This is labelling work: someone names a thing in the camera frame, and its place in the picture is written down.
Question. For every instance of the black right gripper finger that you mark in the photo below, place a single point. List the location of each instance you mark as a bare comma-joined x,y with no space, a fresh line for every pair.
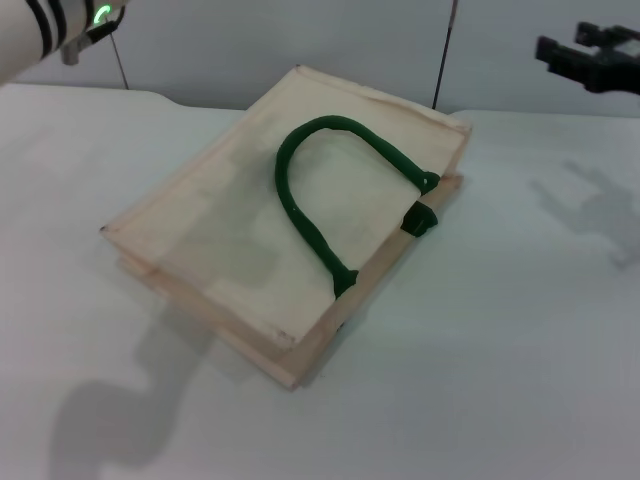
562,57
605,35

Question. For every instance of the cream canvas tote bag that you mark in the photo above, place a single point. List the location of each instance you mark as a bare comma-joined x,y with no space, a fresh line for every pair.
210,240

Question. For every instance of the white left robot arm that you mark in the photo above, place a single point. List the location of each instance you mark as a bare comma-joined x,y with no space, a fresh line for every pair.
20,40

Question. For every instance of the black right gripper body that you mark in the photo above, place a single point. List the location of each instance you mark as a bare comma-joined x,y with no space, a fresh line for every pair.
617,70

